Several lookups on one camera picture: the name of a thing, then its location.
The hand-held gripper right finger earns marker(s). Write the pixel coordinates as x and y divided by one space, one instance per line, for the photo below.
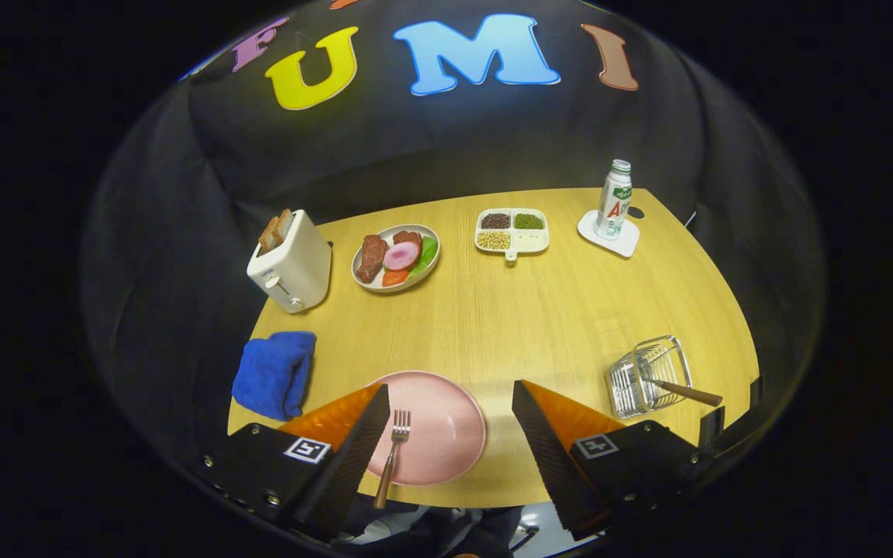
551 457

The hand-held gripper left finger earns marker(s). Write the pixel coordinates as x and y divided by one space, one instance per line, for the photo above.
353 465

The pink round plate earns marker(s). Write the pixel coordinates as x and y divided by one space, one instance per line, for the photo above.
443 426

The blue towel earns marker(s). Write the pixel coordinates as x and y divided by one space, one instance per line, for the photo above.
272 376

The black table clamp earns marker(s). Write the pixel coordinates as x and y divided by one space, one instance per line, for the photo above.
711 426
755 390

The grey oval food plate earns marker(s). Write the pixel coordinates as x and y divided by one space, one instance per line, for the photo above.
361 279

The orange carrot slice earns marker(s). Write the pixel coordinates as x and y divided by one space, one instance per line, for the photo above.
394 277

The white toaster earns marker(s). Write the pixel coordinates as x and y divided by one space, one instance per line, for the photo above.
299 267

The brown steak piece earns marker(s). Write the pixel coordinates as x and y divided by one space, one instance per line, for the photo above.
372 257

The pink ham slice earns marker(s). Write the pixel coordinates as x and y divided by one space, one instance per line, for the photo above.
401 255

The green lettuce leaf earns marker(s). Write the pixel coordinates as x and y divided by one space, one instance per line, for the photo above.
428 252

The white square coaster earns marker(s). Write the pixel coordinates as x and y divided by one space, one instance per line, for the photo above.
625 242

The white divided bean tray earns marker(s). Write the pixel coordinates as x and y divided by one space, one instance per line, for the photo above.
512 231

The brown toast slices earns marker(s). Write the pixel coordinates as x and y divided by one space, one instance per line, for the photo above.
276 230

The white drink bottle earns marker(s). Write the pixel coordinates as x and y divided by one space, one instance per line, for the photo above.
614 201

